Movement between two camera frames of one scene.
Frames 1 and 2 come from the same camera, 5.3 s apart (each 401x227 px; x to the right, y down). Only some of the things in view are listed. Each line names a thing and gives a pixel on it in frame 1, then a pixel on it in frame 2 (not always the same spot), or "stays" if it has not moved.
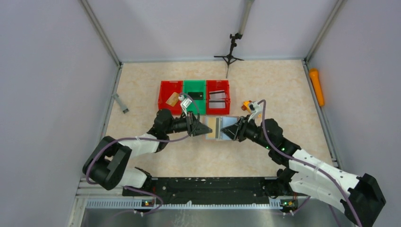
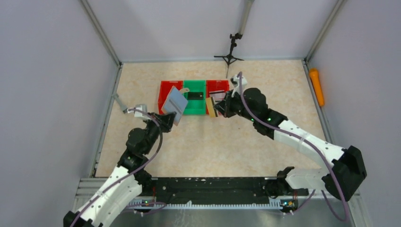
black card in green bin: [196, 95] stays
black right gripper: [239, 127] -> [224, 106]
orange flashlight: [315, 77] stays
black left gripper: [192, 123] -> [167, 121]
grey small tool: [124, 109] stays
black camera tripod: [229, 58] stays
